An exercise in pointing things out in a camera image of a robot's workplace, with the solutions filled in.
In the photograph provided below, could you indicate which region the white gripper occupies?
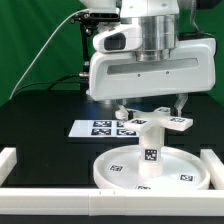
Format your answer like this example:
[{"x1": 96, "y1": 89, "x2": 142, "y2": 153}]
[{"x1": 88, "y1": 38, "x2": 216, "y2": 121}]

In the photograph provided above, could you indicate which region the white cross-shaped table base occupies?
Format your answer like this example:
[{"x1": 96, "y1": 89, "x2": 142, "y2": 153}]
[{"x1": 124, "y1": 107, "x2": 193, "y2": 133}]

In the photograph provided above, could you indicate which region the white round table top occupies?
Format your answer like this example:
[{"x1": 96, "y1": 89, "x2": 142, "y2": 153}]
[{"x1": 93, "y1": 145, "x2": 210, "y2": 191}]

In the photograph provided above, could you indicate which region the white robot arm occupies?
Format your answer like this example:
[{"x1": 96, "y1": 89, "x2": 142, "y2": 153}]
[{"x1": 80, "y1": 0, "x2": 216, "y2": 109}]

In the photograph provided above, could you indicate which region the white marker tag sheet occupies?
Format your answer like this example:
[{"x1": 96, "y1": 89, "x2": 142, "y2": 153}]
[{"x1": 69, "y1": 120, "x2": 138, "y2": 138}]

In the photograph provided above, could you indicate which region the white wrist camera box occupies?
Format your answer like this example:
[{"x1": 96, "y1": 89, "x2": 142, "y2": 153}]
[{"x1": 93, "y1": 24, "x2": 143, "y2": 53}]

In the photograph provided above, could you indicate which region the black cable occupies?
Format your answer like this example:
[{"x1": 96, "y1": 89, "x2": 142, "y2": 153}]
[{"x1": 11, "y1": 73, "x2": 90, "y2": 98}]

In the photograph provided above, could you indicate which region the white camera cable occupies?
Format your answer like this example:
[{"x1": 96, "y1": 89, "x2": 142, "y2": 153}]
[{"x1": 9, "y1": 8, "x2": 90, "y2": 100}]

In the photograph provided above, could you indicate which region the white U-shaped fence frame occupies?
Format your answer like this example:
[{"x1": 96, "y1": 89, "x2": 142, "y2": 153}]
[{"x1": 0, "y1": 147, "x2": 224, "y2": 216}]

